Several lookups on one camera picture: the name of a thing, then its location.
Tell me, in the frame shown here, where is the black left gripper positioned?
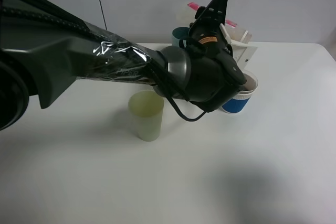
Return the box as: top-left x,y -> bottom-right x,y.
189,0 -> 246,91

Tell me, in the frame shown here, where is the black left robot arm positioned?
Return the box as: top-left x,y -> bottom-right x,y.
1,0 -> 246,129

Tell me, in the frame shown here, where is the light green plastic cup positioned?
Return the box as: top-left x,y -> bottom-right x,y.
128,90 -> 164,142

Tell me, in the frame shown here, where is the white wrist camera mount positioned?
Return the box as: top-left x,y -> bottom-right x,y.
219,23 -> 257,70

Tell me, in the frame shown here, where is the blue sleeved glass cup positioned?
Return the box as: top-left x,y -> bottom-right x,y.
222,70 -> 258,114

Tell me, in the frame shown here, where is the teal plastic cup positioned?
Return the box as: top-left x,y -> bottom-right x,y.
171,27 -> 189,47

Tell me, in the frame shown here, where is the clear drink bottle brown liquid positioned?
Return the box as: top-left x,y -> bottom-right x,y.
176,2 -> 252,44

